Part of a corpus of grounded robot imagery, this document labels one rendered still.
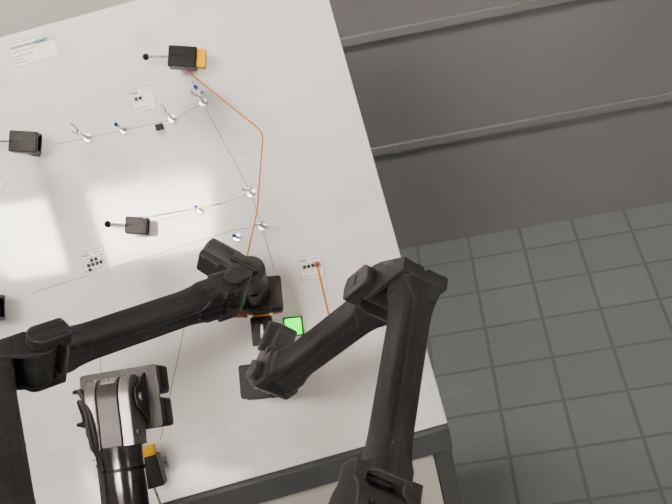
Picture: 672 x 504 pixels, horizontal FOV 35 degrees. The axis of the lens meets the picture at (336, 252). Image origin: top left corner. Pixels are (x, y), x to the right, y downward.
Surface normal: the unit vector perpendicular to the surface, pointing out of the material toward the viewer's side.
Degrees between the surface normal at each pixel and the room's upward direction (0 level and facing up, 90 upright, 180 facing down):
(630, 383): 0
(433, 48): 90
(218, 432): 53
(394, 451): 47
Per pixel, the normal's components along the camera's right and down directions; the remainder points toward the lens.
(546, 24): 0.01, 0.60
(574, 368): -0.21, -0.78
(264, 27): 0.01, -0.03
